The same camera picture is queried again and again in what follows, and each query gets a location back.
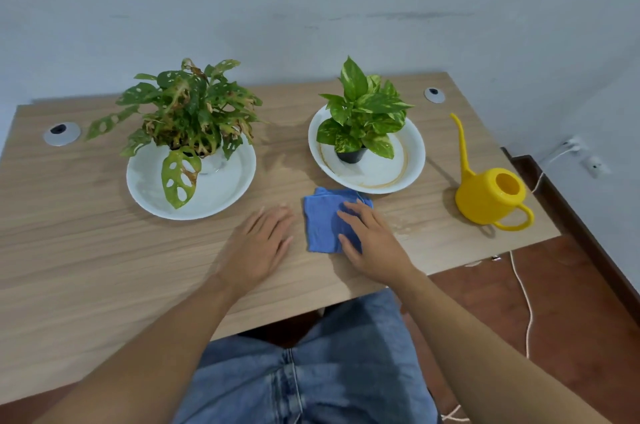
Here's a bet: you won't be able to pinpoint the blue microfibre cloth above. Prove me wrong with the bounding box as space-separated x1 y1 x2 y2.
303 186 375 255

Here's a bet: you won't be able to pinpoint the monstera plant with holed leaves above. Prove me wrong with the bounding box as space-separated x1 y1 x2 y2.
85 58 263 210

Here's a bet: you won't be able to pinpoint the person's right forearm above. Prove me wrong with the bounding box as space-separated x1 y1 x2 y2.
395 271 613 424

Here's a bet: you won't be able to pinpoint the yellow plastic watering can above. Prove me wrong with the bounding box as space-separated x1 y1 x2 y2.
449 112 535 232

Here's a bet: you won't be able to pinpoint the plain white plate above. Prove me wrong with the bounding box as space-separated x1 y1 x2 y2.
125 138 257 221

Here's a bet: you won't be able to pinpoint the white plate with brown ring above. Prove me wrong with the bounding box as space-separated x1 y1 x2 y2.
307 104 427 196

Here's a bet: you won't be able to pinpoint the blue denim jeans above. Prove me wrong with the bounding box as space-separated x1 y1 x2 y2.
172 288 441 424

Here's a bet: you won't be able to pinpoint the wooden table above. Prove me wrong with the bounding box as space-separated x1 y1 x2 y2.
0 71 562 407

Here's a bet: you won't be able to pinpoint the person's left forearm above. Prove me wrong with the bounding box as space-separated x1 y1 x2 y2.
32 278 241 424

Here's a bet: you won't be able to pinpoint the person's right hand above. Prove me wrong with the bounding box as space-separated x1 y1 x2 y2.
336 201 419 287

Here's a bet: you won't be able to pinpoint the white power cable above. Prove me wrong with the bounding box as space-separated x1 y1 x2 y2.
439 146 581 423

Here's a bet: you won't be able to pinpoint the pothos plant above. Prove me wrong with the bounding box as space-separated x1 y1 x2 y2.
316 56 415 165

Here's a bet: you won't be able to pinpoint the person's left hand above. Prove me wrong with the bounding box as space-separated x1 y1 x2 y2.
212 206 295 297

